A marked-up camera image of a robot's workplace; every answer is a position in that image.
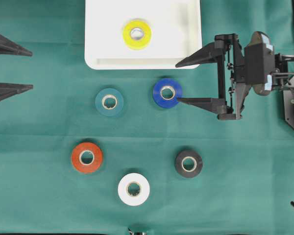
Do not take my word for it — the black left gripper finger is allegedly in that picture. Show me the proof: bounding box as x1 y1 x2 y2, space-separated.
0 83 34 101
0 34 33 56

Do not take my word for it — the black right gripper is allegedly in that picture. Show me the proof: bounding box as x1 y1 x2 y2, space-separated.
175 34 250 120

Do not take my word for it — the blue tape roll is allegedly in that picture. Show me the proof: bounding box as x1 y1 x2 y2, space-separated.
153 78 182 109

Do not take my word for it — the yellow tape roll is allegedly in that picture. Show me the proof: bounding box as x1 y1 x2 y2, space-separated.
122 19 152 50

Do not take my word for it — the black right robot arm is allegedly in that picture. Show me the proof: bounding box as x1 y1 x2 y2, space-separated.
175 31 294 129

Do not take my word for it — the black tape roll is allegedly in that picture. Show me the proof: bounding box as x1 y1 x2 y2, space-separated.
174 150 203 178

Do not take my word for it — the white plastic tray case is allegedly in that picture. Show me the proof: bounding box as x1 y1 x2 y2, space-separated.
85 0 202 70

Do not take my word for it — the teal tape roll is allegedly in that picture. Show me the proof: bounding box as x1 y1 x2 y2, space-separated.
95 88 124 117

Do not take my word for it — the red tape roll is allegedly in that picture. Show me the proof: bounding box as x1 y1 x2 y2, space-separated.
71 142 103 174

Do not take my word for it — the white tape roll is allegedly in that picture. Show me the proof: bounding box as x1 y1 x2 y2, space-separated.
118 173 150 206

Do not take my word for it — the metal stand at bottom edge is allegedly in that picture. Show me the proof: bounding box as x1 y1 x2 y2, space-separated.
128 228 148 235

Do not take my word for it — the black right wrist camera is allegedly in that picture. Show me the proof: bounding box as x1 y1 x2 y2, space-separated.
244 31 275 96

